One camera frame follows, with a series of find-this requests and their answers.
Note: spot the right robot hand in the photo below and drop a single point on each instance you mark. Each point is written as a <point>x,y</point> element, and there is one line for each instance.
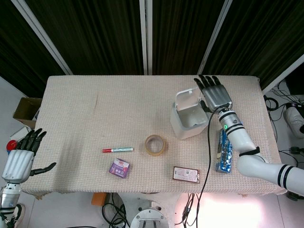
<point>216,95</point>

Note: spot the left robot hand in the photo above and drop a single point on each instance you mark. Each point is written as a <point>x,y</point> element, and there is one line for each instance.
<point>18,158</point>

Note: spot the white plastic bin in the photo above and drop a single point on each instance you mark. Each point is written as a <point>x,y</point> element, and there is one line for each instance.
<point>188,114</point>

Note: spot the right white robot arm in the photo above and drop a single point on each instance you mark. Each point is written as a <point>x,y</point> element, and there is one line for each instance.
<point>251,147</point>

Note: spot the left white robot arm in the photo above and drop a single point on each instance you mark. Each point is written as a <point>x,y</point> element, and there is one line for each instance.
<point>8,200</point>

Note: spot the robot base column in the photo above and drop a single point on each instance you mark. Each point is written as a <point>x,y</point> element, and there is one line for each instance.
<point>149,217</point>

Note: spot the cardboard box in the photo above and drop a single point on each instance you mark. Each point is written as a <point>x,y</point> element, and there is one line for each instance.
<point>26,111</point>

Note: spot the blue snack packet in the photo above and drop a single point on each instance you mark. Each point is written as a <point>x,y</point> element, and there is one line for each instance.
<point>224,152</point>

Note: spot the roll of clear tape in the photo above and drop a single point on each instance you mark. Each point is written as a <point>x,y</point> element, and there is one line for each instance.
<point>155,145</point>

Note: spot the white sneaker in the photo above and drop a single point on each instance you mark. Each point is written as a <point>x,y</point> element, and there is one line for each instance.
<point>294,120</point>

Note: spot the brown snack packet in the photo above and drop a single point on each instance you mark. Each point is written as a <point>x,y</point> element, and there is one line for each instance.
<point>186,174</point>

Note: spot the orange box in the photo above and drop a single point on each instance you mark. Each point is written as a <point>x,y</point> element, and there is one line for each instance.
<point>98,199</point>

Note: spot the beige woven tablecloth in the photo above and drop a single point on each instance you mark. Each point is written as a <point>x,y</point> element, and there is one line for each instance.
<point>118,114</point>

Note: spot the red capped marker pen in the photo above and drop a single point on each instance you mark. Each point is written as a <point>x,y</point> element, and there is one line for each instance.
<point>118,149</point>

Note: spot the purple tissue packet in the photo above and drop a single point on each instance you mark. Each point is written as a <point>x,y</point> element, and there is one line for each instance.
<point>120,168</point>

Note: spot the white partition frame post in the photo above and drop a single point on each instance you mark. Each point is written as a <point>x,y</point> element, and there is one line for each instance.
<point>213,35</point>
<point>45,35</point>
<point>145,35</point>
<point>282,76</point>

